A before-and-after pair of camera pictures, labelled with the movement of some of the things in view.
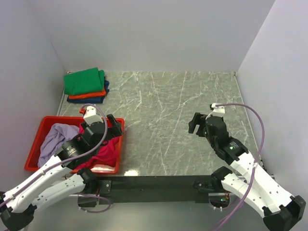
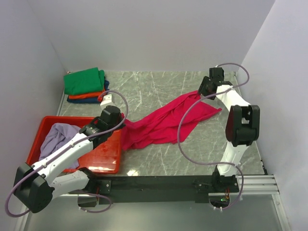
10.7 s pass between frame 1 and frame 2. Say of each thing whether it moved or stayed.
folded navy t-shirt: stayed
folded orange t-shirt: stayed
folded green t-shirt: stayed
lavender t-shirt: stayed
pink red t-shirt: moved
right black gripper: moved
